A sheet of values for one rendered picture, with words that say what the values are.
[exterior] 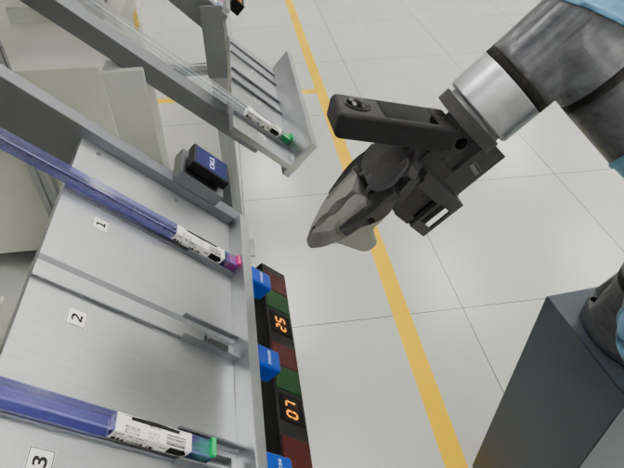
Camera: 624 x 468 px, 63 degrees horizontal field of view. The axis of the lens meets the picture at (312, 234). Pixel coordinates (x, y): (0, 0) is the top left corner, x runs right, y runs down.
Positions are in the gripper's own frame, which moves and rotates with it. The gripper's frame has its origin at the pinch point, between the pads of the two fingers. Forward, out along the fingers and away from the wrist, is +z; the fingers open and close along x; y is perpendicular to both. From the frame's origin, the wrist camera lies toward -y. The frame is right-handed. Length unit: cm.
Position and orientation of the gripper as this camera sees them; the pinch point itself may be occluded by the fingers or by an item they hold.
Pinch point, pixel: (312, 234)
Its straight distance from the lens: 55.4
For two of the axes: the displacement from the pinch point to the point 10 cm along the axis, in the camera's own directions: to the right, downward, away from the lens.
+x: -1.5, -6.4, 7.5
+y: 7.1, 4.6, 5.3
